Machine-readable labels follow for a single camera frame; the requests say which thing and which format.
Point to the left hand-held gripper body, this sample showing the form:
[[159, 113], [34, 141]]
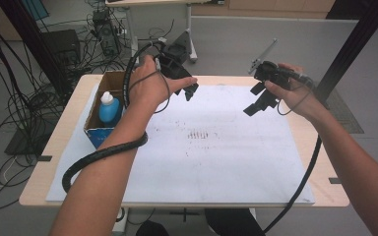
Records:
[[174, 62]]

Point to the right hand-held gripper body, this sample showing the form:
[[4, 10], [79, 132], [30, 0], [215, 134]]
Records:
[[272, 72]]

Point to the blue bottle with white cap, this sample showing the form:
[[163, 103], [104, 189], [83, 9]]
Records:
[[109, 111]]

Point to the cardboard box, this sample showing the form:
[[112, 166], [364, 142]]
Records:
[[98, 137]]

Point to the person's left hand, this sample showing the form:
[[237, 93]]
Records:
[[151, 88]]

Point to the person's right hand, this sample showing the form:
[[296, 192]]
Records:
[[300, 95]]

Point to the wooden cabinet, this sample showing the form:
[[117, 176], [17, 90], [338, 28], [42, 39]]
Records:
[[275, 6]]

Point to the white paper sheet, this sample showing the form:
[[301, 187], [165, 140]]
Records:
[[210, 170]]

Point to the grey floor mat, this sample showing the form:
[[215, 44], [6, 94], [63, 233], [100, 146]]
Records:
[[344, 113]]

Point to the black table clamp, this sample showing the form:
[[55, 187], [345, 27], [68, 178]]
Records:
[[44, 158], [334, 180]]

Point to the black equipment box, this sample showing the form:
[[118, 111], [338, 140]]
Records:
[[60, 46]]

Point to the person's leg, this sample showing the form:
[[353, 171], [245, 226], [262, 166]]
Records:
[[156, 229], [233, 224]]

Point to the teal panel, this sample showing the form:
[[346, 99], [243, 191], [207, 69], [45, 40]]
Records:
[[34, 8]]

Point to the white table frame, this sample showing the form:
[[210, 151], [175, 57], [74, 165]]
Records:
[[190, 26]]

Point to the black metal post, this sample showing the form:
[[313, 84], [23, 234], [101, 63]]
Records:
[[29, 32], [357, 39]]

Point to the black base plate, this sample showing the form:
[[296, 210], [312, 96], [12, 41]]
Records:
[[23, 144]]

